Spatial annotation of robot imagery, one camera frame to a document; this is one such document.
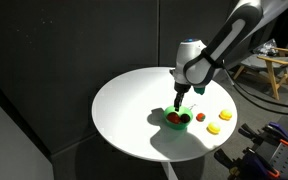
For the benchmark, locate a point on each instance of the purple orange spring clamp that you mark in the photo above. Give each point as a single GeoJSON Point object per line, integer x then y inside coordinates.
{"type": "Point", "coordinates": [280, 133]}
{"type": "Point", "coordinates": [260, 163]}

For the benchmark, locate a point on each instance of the small red green strawberry toy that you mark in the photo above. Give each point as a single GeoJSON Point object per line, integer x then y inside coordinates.
{"type": "Point", "coordinates": [201, 116]}

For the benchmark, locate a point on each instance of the black clamp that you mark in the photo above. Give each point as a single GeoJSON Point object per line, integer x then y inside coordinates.
{"type": "Point", "coordinates": [227, 161]}

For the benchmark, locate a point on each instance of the wooden chair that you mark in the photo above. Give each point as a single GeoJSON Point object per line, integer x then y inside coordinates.
{"type": "Point", "coordinates": [274, 71]}

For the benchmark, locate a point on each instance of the dark brown toy ball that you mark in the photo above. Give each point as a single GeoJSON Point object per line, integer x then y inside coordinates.
{"type": "Point", "coordinates": [185, 118]}

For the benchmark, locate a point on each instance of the green plastic bowl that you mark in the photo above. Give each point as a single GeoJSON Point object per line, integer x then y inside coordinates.
{"type": "Point", "coordinates": [177, 126]}

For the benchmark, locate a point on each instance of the red toy fruit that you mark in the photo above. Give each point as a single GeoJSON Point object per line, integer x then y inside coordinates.
{"type": "Point", "coordinates": [173, 117]}

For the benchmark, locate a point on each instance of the yellow orange toy fruit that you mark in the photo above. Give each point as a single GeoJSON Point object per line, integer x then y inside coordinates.
{"type": "Point", "coordinates": [225, 114]}

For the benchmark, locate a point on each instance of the white table pedestal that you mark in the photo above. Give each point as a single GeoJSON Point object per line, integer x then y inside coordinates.
{"type": "Point", "coordinates": [169, 170]}

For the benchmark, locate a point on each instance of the clear plastic bag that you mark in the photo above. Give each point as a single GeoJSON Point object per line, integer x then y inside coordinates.
{"type": "Point", "coordinates": [265, 46]}

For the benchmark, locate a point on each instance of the yellow toy lemon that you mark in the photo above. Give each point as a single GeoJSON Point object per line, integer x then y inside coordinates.
{"type": "Point", "coordinates": [213, 128]}

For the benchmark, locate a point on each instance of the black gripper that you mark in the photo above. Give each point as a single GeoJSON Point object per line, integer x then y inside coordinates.
{"type": "Point", "coordinates": [182, 87]}

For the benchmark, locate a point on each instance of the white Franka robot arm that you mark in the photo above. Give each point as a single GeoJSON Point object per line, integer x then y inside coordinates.
{"type": "Point", "coordinates": [214, 43]}

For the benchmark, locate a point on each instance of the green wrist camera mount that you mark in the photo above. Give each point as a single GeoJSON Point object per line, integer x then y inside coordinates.
{"type": "Point", "coordinates": [199, 90]}

